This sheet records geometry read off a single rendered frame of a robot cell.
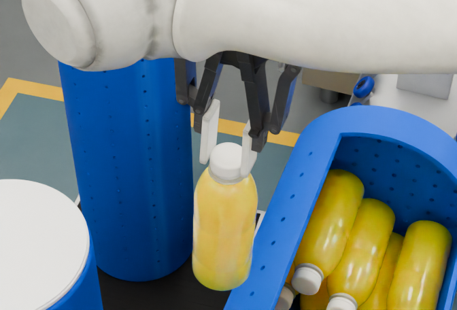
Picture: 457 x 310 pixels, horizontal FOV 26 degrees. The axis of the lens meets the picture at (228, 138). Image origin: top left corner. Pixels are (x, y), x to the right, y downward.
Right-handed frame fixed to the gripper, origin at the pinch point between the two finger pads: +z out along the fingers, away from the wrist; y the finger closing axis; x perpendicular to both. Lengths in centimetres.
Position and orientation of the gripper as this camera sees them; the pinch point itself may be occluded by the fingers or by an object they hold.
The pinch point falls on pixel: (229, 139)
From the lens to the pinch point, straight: 100.8
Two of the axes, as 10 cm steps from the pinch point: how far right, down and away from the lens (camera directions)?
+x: -3.7, 6.7, -6.4
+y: -9.3, -3.0, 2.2
